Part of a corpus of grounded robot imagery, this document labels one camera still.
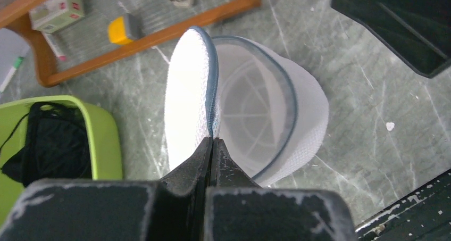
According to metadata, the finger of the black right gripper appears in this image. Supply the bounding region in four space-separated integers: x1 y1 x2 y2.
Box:
330 0 450 79

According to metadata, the orange wooden shelf rack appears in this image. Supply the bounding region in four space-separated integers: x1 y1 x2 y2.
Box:
1 0 261 87

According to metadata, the white green small box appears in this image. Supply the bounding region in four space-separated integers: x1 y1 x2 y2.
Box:
29 0 85 34

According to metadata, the green plastic basin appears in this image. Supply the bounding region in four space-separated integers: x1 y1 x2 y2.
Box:
0 95 123 226

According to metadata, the yellow grey eraser block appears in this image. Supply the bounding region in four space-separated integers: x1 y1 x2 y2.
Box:
107 13 141 46

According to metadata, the green white marker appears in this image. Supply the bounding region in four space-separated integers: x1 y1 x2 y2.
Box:
1 56 25 93

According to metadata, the white mesh laundry bag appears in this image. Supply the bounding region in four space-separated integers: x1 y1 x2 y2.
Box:
164 27 329 187

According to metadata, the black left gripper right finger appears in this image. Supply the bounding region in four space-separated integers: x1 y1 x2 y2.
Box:
203 138 357 240

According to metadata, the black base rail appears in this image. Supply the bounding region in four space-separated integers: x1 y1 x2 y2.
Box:
356 170 450 240

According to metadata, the black bra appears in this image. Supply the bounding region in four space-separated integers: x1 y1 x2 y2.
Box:
1 102 92 187

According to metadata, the pink white marker pen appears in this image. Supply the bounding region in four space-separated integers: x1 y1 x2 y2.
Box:
41 32 67 62

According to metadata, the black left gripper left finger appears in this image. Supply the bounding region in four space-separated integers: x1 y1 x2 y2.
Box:
1 137 214 240

